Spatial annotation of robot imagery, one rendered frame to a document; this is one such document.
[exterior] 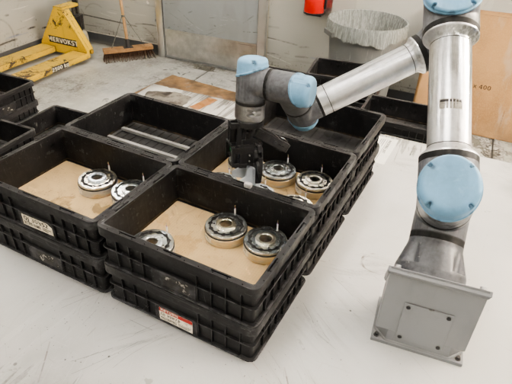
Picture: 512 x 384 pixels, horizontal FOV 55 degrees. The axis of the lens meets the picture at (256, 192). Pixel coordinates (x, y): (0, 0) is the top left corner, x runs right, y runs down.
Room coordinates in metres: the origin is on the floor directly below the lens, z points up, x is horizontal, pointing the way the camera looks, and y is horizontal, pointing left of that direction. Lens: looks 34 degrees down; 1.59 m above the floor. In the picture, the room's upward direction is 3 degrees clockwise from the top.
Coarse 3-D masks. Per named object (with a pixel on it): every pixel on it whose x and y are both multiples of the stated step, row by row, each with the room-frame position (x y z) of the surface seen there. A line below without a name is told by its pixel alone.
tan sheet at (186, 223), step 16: (176, 208) 1.03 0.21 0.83; (192, 208) 1.03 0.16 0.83; (160, 224) 0.96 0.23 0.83; (176, 224) 0.96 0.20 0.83; (192, 224) 0.96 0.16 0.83; (176, 240) 0.90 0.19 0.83; (192, 240) 0.90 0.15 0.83; (192, 256) 0.84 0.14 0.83; (208, 256) 0.85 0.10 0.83; (224, 256) 0.85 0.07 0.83; (240, 256) 0.85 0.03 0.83; (224, 272) 0.80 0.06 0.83; (240, 272) 0.80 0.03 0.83; (256, 272) 0.80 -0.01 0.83
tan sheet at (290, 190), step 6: (222, 162) 1.27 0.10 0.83; (264, 162) 1.28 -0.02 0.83; (216, 168) 1.23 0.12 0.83; (222, 168) 1.23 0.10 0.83; (228, 168) 1.23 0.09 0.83; (294, 186) 1.16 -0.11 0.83; (276, 192) 1.12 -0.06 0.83; (282, 192) 1.12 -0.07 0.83; (288, 192) 1.12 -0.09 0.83; (294, 192) 1.13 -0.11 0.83
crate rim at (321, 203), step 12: (276, 132) 1.29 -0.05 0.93; (204, 144) 1.20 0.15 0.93; (312, 144) 1.23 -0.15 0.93; (192, 156) 1.13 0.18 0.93; (192, 168) 1.07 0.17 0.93; (348, 168) 1.11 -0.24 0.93; (228, 180) 1.02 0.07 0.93; (336, 180) 1.04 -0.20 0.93; (264, 192) 0.97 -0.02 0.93; (324, 192) 0.99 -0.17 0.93; (312, 204) 0.93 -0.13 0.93; (324, 204) 0.95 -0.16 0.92
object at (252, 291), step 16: (160, 176) 1.02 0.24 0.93; (208, 176) 1.03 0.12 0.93; (144, 192) 0.95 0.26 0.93; (256, 192) 0.97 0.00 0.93; (304, 208) 0.92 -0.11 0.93; (304, 224) 0.86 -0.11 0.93; (112, 240) 0.80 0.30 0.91; (128, 240) 0.78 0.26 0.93; (144, 240) 0.78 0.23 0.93; (288, 240) 0.80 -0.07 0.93; (160, 256) 0.74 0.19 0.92; (176, 256) 0.73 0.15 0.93; (288, 256) 0.77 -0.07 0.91; (192, 272) 0.71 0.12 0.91; (208, 272) 0.69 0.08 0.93; (272, 272) 0.70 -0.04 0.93; (240, 288) 0.66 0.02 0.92; (256, 288) 0.65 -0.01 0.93
